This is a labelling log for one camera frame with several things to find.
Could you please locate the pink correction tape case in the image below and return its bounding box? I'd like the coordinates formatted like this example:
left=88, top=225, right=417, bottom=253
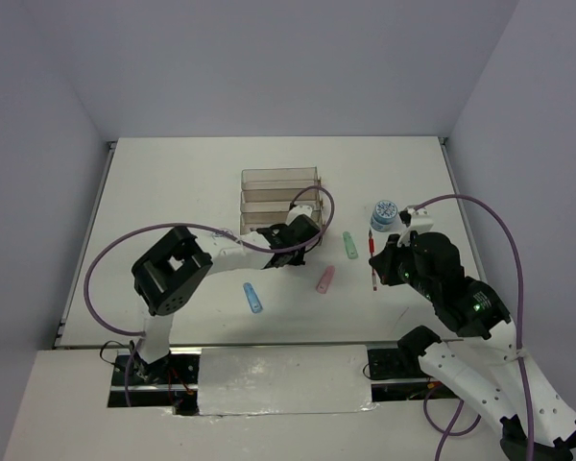
left=316, top=265, right=335, bottom=294

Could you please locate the red pen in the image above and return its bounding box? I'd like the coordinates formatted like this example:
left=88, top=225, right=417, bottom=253
left=367, top=229, right=378, bottom=293

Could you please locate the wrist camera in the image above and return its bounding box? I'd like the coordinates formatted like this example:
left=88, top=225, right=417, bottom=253
left=397, top=206, right=434, bottom=247
left=288, top=205, right=314, bottom=216

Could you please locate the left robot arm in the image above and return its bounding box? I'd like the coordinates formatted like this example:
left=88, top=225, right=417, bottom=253
left=132, top=213, right=321, bottom=383

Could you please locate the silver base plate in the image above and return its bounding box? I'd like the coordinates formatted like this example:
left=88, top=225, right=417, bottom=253
left=108, top=344, right=438, bottom=417

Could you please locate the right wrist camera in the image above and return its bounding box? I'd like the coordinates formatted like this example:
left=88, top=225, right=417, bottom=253
left=397, top=206, right=434, bottom=247

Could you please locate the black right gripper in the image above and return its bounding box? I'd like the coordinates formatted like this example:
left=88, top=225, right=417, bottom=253
left=370, top=230, right=437, bottom=298

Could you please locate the clear tiered organizer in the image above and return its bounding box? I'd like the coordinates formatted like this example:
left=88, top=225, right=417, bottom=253
left=240, top=166, right=325, bottom=234

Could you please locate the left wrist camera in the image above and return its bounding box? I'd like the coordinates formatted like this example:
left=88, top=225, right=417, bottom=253
left=288, top=205, right=314, bottom=216

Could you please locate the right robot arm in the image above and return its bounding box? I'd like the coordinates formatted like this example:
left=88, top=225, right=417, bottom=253
left=370, top=232, right=576, bottom=460

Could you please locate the blue jar right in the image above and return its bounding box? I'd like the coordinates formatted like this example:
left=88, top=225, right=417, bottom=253
left=370, top=200, right=398, bottom=232

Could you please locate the blue correction tape case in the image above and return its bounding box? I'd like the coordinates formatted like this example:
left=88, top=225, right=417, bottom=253
left=243, top=282, right=263, bottom=314

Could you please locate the green correction tape case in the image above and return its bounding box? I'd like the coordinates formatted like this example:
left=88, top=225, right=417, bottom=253
left=342, top=231, right=358, bottom=260

